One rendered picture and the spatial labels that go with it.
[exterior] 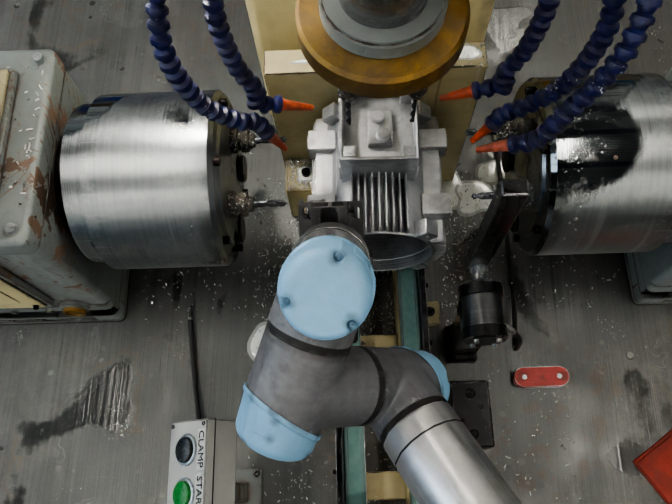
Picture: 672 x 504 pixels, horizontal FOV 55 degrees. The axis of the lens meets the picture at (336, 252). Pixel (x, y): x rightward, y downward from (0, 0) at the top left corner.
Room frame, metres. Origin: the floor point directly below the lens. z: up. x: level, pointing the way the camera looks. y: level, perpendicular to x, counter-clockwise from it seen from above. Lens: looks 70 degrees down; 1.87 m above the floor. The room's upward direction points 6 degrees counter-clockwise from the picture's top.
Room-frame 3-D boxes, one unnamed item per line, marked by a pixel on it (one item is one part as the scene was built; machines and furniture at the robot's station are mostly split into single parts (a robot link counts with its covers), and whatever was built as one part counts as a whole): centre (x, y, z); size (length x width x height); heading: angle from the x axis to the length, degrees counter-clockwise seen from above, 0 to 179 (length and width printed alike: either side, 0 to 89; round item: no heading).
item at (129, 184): (0.44, 0.28, 1.04); 0.37 x 0.25 x 0.25; 86
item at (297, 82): (0.57, -0.08, 0.97); 0.30 x 0.11 x 0.34; 86
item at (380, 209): (0.40, -0.07, 1.01); 0.20 x 0.19 x 0.19; 175
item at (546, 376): (0.14, -0.31, 0.81); 0.09 x 0.03 x 0.02; 86
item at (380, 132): (0.44, -0.07, 1.11); 0.12 x 0.11 x 0.07; 175
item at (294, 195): (0.49, 0.04, 0.86); 0.07 x 0.06 x 0.12; 86
